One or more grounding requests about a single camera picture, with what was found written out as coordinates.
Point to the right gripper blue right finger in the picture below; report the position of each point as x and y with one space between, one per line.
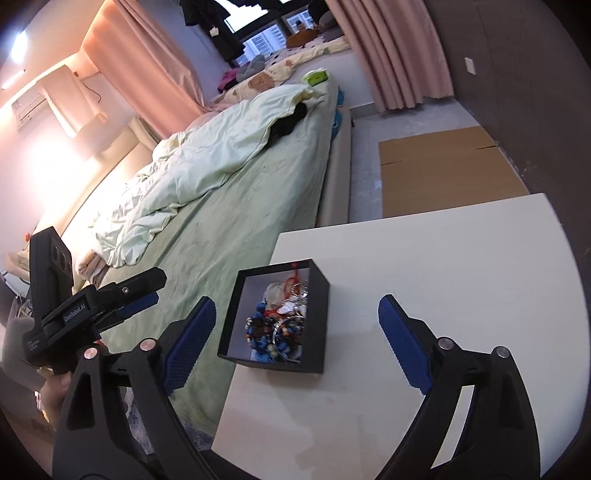
409 340

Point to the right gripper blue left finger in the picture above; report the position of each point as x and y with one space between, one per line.
182 342

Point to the black square jewelry box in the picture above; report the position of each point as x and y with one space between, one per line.
310 288

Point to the person's left hand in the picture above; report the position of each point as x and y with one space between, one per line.
52 396

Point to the white translucent plastic bag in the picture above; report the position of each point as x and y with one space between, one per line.
276 292

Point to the green bed with sheet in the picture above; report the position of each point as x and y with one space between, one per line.
231 228

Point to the pale green crumpled duvet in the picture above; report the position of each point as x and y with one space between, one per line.
186 166

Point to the grey chair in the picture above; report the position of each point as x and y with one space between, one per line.
13 359

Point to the flat brown cardboard sheet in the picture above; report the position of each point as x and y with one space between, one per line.
444 170

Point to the black garment on bed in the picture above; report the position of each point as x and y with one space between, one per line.
285 125

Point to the pink curtain left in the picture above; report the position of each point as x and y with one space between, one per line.
145 65

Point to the pink curtain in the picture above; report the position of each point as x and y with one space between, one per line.
398 47
145 65

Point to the floral window seat cushion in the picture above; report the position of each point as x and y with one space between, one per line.
277 70

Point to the green tissue box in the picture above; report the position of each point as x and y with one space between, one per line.
315 77

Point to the pink curtain right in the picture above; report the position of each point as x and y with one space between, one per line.
398 47

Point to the black phone on mount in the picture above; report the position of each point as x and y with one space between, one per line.
51 273

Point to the wall air conditioner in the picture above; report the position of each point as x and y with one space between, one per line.
27 106

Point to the white wall switch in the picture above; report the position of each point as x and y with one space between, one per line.
470 66

